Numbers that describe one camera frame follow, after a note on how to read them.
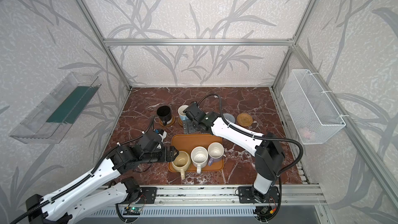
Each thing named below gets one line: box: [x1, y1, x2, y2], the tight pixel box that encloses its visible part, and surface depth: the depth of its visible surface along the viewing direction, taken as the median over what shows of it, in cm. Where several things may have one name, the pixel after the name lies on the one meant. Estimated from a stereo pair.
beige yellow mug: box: [171, 150, 192, 180], surface depth 77 cm
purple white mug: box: [207, 142, 225, 166], surface depth 84 cm
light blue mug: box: [177, 104, 190, 121], surface depth 95 cm
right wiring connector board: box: [252, 205, 277, 217], surface depth 74 cm
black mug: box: [156, 105, 173, 126], surface depth 96 cm
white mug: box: [190, 145, 209, 174], surface depth 80 cm
